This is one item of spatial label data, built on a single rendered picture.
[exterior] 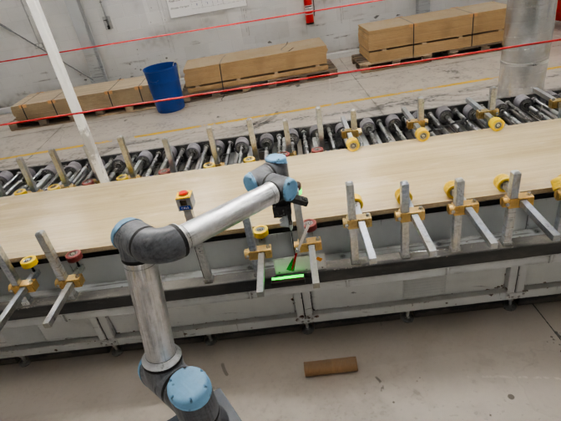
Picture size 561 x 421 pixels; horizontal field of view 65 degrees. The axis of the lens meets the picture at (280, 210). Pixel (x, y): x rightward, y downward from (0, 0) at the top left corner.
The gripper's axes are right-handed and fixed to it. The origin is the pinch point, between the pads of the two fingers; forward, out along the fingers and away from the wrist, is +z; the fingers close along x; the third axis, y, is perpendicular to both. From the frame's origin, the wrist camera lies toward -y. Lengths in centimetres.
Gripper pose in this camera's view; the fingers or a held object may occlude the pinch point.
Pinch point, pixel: (292, 227)
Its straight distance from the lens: 205.7
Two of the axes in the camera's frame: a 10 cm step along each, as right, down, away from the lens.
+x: 0.1, 5.2, -8.5
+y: -9.9, 1.3, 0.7
